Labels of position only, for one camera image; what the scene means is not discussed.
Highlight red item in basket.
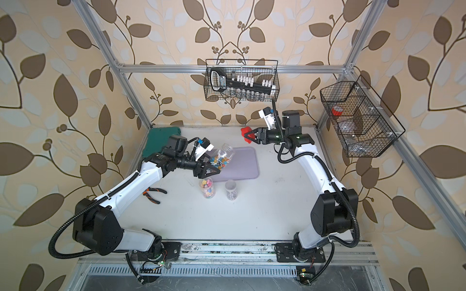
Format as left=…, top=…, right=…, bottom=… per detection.
left=331, top=105, right=344, bottom=117

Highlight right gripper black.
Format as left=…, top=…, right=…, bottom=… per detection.
left=246, top=127, right=288, bottom=146

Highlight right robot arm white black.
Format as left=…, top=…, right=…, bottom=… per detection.
left=241, top=127, right=360, bottom=262

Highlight black socket set rail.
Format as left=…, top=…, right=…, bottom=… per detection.
left=208, top=67, right=278, bottom=95

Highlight red jar lid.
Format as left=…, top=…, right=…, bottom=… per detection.
left=241, top=126, right=256, bottom=144

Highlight black wire basket right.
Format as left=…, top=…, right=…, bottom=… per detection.
left=320, top=76, right=405, bottom=158

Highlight black wire basket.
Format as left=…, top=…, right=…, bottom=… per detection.
left=320, top=76, right=405, bottom=158
left=203, top=58, right=280, bottom=103

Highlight lilac plastic tray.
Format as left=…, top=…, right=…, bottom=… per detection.
left=211, top=147, right=260, bottom=182

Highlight clear candy jar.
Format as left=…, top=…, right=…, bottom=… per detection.
left=209, top=143, right=235, bottom=170

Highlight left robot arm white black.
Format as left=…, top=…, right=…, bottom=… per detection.
left=48, top=144, right=220, bottom=260

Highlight clear jar dark beads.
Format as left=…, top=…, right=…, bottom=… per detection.
left=225, top=180, right=238, bottom=201

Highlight black wire basket centre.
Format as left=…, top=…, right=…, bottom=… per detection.
left=203, top=58, right=280, bottom=103

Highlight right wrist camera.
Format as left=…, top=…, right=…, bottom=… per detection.
left=259, top=107, right=277, bottom=130

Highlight green plastic tool case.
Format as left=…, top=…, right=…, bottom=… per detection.
left=141, top=127, right=181, bottom=158

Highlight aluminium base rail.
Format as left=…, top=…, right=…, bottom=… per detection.
left=76, top=239, right=379, bottom=266

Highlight clear jar colourful candies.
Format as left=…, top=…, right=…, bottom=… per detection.
left=200, top=178, right=216, bottom=198

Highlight orange black pliers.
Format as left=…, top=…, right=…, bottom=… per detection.
left=142, top=187, right=168, bottom=205

